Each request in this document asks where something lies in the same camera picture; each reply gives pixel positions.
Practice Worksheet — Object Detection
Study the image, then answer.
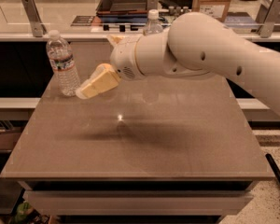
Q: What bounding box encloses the blue label water bottle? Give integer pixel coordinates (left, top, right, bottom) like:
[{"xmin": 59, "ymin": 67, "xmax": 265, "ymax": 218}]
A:
[{"xmin": 143, "ymin": 9, "xmax": 163, "ymax": 35}]

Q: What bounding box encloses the right metal bracket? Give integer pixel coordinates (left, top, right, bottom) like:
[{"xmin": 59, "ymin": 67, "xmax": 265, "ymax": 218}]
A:
[{"xmin": 259, "ymin": 0, "xmax": 280, "ymax": 38}]

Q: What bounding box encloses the middle metal bracket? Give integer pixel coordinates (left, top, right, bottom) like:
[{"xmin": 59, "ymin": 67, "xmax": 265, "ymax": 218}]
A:
[{"xmin": 147, "ymin": 0, "xmax": 158, "ymax": 10}]

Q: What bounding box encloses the black rod on floor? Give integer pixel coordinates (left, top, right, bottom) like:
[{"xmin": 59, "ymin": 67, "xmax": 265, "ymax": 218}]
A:
[{"xmin": 265, "ymin": 153, "xmax": 280, "ymax": 185}]

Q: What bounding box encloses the orange fruit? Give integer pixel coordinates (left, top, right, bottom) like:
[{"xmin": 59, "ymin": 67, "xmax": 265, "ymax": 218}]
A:
[{"xmin": 96, "ymin": 63, "xmax": 113, "ymax": 72}]

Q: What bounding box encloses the table drawer front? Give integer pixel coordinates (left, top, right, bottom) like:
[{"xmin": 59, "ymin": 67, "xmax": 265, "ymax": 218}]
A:
[{"xmin": 24, "ymin": 191, "xmax": 253, "ymax": 216}]

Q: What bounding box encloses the clear ribbed water bottle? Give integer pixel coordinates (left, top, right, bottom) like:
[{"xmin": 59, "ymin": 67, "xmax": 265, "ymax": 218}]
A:
[{"xmin": 46, "ymin": 30, "xmax": 80, "ymax": 97}]

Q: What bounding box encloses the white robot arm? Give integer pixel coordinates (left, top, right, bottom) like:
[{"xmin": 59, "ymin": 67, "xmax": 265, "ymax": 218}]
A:
[{"xmin": 76, "ymin": 12, "xmax": 280, "ymax": 116}]

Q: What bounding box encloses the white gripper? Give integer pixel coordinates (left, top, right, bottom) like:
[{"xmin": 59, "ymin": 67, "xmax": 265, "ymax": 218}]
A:
[{"xmin": 76, "ymin": 35, "xmax": 145, "ymax": 99}]

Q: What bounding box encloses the green object under table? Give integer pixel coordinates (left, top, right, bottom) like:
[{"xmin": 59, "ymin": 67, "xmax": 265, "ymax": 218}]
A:
[{"xmin": 14, "ymin": 202, "xmax": 34, "ymax": 224}]

